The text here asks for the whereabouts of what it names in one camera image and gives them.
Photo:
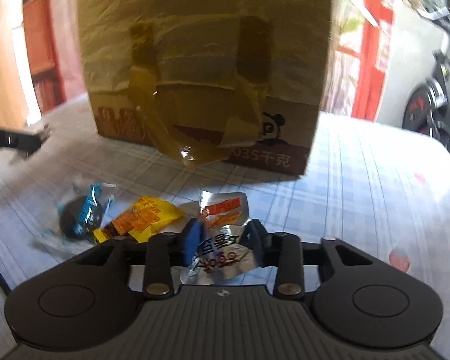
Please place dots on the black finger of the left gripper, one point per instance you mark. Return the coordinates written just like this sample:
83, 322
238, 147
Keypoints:
24, 143

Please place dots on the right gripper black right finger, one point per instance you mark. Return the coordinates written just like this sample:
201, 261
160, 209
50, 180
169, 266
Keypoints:
281, 250

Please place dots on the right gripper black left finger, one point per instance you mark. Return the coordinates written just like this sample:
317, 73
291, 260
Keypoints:
166, 250

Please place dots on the silver foil snack packet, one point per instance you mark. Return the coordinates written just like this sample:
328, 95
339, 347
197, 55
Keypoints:
224, 250

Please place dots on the blue dark cookie packet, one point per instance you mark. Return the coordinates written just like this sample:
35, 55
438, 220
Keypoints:
79, 212

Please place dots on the yellow snack packet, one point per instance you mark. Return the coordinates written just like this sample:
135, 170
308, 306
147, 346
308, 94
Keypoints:
147, 217

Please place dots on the blue plaid bed sheet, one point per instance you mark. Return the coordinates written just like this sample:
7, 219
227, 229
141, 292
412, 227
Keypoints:
376, 187

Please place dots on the brown cardboard box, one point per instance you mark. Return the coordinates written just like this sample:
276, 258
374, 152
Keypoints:
208, 80

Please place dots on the black exercise bike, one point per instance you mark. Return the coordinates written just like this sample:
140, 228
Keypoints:
428, 108

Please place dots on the tall green bamboo plant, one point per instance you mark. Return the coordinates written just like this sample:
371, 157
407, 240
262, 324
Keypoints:
348, 20

